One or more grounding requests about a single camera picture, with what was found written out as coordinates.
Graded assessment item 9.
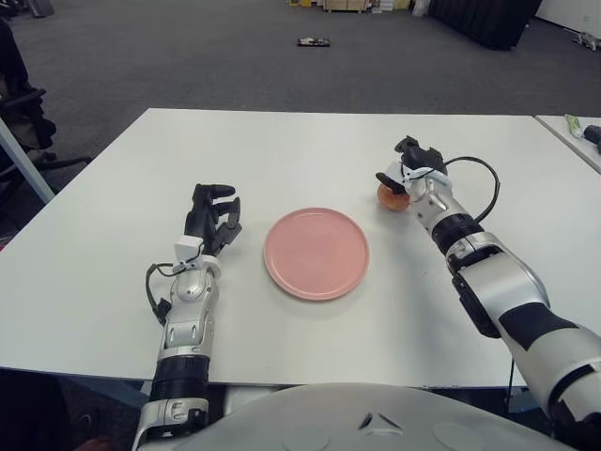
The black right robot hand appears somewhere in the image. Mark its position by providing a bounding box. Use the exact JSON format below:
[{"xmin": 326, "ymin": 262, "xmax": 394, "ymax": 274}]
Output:
[{"xmin": 375, "ymin": 134, "xmax": 450, "ymax": 196}]

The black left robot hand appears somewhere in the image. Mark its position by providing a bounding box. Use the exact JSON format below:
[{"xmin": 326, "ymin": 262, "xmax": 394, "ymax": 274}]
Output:
[{"xmin": 183, "ymin": 183, "xmax": 244, "ymax": 257}]

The red yellow apple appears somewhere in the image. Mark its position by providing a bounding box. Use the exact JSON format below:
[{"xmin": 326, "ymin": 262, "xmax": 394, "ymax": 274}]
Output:
[{"xmin": 378, "ymin": 183, "xmax": 413, "ymax": 211}]

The pink round plate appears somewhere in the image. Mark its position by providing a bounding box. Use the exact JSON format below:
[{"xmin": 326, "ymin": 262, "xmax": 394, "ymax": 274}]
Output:
[{"xmin": 263, "ymin": 207, "xmax": 371, "ymax": 302}]

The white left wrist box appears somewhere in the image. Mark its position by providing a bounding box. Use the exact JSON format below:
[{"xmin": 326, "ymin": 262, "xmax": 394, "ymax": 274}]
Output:
[{"xmin": 175, "ymin": 237, "xmax": 204, "ymax": 264}]

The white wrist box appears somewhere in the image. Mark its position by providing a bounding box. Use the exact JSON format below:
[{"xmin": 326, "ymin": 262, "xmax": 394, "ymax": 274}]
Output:
[
  {"xmin": 175, "ymin": 237, "xmax": 204, "ymax": 264},
  {"xmin": 383, "ymin": 158, "xmax": 417, "ymax": 188}
]

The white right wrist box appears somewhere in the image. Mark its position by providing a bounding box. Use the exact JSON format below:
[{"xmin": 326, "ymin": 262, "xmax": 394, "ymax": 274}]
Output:
[{"xmin": 383, "ymin": 158, "xmax": 417, "ymax": 188}]

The black curtain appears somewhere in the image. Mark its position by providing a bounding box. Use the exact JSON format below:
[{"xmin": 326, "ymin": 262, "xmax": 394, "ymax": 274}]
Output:
[{"xmin": 429, "ymin": 0, "xmax": 544, "ymax": 51}]

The wooden crate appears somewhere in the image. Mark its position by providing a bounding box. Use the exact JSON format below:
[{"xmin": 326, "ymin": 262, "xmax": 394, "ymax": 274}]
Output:
[{"xmin": 322, "ymin": 0, "xmax": 372, "ymax": 14}]

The light blue table leg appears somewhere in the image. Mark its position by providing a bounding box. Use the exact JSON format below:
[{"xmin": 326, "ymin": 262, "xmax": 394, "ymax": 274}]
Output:
[{"xmin": 0, "ymin": 115, "xmax": 56, "ymax": 204}]

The grey quadruped robot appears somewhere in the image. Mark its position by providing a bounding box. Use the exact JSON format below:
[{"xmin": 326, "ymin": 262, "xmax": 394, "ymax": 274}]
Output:
[{"xmin": 573, "ymin": 31, "xmax": 601, "ymax": 51}]

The black office chair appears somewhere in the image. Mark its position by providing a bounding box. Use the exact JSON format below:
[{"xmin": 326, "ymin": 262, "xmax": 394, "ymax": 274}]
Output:
[{"xmin": 0, "ymin": 18, "xmax": 93, "ymax": 198}]

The grey robot torso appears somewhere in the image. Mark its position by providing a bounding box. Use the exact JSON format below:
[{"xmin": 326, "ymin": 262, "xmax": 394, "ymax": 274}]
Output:
[{"xmin": 173, "ymin": 381, "xmax": 564, "ymax": 451}]

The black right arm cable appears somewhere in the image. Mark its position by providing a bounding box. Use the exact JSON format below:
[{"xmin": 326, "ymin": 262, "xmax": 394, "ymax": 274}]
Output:
[{"xmin": 443, "ymin": 156, "xmax": 501, "ymax": 222}]

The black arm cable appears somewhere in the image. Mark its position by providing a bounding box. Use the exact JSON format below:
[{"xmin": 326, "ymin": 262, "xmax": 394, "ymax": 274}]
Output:
[
  {"xmin": 144, "ymin": 261, "xmax": 177, "ymax": 328},
  {"xmin": 443, "ymin": 156, "xmax": 501, "ymax": 222}
]

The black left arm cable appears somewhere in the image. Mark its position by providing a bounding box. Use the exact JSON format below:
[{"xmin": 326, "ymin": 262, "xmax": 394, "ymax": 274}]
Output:
[{"xmin": 144, "ymin": 261, "xmax": 177, "ymax": 328}]

